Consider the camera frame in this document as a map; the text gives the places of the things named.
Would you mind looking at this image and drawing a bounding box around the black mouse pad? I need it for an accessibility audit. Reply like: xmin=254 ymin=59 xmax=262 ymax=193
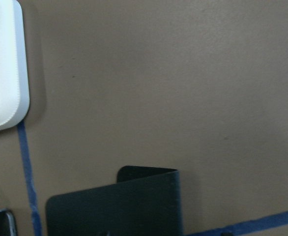
xmin=46 ymin=166 xmax=183 ymax=236

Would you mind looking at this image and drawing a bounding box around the white desk lamp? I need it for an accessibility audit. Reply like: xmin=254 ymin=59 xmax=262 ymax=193
xmin=0 ymin=0 xmax=30 ymax=131

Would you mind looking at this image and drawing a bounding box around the grey laptop computer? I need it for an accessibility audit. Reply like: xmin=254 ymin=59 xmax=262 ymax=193
xmin=0 ymin=208 xmax=18 ymax=236

